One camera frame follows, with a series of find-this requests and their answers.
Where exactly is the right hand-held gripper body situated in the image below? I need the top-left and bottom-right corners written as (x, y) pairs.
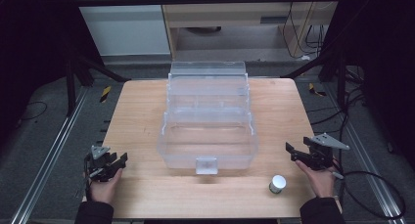
top-left (302, 132), bottom-right (350, 171)

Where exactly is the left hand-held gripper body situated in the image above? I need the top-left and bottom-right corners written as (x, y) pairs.
top-left (85, 145), bottom-right (117, 183)

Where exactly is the small white-lidded jar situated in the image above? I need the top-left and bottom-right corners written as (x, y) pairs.
top-left (268, 174), bottom-right (288, 195)

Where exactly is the clear plastic storage box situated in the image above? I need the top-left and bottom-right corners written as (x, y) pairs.
top-left (157, 60), bottom-right (259, 176)

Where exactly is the person's left hand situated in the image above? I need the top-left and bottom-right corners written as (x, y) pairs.
top-left (87, 167), bottom-right (124, 205)

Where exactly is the person's right hand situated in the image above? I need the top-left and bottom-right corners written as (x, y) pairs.
top-left (295, 158), bottom-right (338, 200)

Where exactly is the wooden desk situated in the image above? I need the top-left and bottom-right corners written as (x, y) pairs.
top-left (82, 77), bottom-right (344, 220)

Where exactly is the yellow black striped tape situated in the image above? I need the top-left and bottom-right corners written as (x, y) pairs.
top-left (99, 85), bottom-right (113, 104)
top-left (308, 82), bottom-right (327, 98)

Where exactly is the black metal stand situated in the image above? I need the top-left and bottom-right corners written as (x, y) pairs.
top-left (280, 44), bottom-right (348, 110)
top-left (63, 51), bottom-right (131, 118)

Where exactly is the white cabinet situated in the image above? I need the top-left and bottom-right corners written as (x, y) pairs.
top-left (69, 0), bottom-right (172, 57)

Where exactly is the aluminium rail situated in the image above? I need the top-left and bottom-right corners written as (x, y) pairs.
top-left (9, 86), bottom-right (90, 224)
top-left (326, 83), bottom-right (409, 224)

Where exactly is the black cable bundle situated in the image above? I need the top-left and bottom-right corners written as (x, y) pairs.
top-left (281, 2), bottom-right (331, 61)

